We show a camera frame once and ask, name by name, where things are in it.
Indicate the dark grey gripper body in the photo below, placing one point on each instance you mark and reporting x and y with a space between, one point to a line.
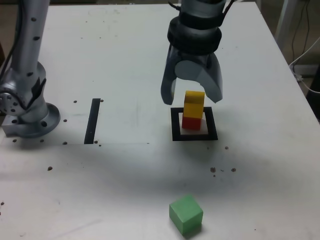
192 57

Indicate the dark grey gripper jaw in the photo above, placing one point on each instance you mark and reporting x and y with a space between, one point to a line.
167 85

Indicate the green cube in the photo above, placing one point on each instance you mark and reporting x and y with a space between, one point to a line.
186 215

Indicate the red cube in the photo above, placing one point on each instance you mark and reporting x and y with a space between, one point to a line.
191 123

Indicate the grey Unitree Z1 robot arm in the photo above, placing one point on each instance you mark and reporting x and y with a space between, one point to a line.
30 50

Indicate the white metal leg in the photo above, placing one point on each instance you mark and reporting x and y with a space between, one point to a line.
283 17

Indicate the black tape square outline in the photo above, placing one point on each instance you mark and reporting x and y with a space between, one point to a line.
175 125

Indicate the black tape strip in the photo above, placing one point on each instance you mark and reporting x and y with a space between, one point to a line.
92 120

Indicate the yellow cube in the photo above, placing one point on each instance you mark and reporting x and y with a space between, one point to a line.
193 105

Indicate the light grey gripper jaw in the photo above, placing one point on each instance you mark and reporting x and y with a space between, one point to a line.
212 82

